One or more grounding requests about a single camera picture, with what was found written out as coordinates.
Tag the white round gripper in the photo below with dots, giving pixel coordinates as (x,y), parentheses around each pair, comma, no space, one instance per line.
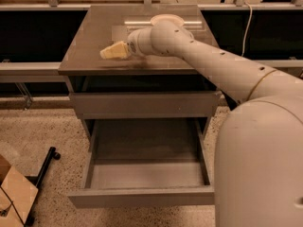
(132,46)

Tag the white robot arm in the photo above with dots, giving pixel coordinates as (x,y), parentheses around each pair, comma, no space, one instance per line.
(258,171)

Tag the grey drawer cabinet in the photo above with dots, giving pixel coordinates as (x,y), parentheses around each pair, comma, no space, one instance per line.
(85,71)

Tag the closed grey top drawer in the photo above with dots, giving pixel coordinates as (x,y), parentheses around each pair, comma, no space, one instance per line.
(144,105)

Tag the open grey middle drawer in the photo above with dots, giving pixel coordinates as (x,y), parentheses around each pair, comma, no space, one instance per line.
(145,162)

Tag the white paper bowl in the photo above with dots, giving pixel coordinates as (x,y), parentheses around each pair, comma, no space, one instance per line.
(167,17)

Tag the black stand leg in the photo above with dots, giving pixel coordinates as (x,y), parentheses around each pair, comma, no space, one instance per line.
(38,180)

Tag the metal window railing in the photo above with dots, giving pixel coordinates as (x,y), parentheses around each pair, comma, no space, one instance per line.
(11,72)

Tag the cardboard box lower left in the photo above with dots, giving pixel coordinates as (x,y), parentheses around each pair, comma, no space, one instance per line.
(17,195)

